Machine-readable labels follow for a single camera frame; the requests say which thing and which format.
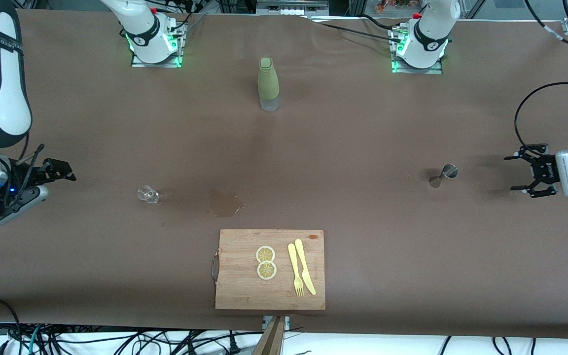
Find steel jigger measuring cup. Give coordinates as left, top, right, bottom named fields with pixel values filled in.
left=428, top=164, right=459, bottom=189

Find clear glass shaker cup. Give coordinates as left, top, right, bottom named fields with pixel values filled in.
left=137, top=185, right=160, bottom=204

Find brown liquid spill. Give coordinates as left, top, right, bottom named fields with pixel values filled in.
left=204, top=189, right=245, bottom=218

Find wooden cutting board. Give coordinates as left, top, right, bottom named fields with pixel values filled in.
left=211, top=229, right=326, bottom=311

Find green sleeved bottle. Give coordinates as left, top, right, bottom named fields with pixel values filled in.
left=257, top=57, right=281, bottom=112

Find yellow plastic knife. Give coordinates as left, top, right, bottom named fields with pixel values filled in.
left=294, top=239, right=317, bottom=296

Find yellow plastic fork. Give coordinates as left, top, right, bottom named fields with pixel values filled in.
left=287, top=243, right=305, bottom=297

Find grey equipment box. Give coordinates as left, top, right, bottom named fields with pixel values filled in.
left=257, top=0, right=329, bottom=15

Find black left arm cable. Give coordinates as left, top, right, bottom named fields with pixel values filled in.
left=514, top=0, right=568, bottom=154

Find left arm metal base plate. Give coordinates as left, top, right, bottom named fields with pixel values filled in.
left=390, top=27, right=445, bottom=74

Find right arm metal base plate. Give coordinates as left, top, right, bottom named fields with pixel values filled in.
left=131, top=22, right=186, bottom=69

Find tangled black floor cables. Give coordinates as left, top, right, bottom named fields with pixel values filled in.
left=0, top=323, right=245, bottom=355

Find black cable across table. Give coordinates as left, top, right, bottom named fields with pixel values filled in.
left=309, top=14, right=408, bottom=45

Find wooden post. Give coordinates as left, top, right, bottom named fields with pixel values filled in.
left=253, top=317, right=286, bottom=355

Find small metal bracket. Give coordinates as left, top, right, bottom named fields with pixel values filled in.
left=263, top=316, right=290, bottom=332

